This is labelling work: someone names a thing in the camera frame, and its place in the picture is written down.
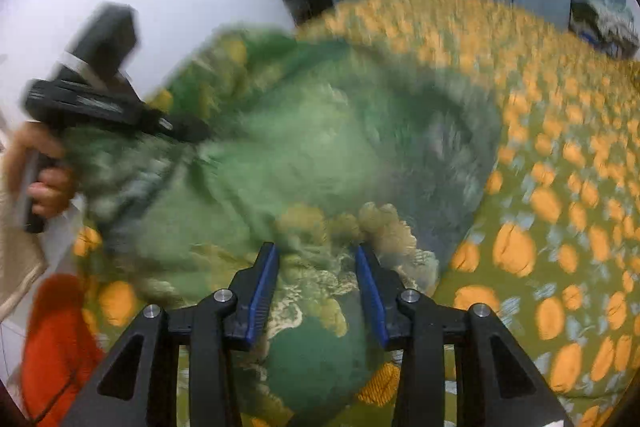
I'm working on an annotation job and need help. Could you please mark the green landscape print padded jacket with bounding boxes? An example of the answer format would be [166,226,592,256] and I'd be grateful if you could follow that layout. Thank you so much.
[64,28,501,426]

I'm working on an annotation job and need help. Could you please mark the cream fleece sleeve forearm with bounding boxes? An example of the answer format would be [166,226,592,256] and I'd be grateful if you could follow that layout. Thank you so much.
[1,122,47,320]

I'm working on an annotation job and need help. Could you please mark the pile of clothes by curtain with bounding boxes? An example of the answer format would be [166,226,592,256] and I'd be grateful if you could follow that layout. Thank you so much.
[568,0,639,60]

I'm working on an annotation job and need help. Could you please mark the person's left hand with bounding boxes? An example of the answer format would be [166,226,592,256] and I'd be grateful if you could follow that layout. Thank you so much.
[2,121,77,220]

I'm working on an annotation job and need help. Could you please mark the green orange floral bed quilt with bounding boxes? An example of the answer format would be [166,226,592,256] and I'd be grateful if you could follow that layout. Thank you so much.
[71,0,640,427]

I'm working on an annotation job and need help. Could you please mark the orange fleece trousers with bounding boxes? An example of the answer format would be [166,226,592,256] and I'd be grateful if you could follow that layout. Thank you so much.
[21,274,103,426]

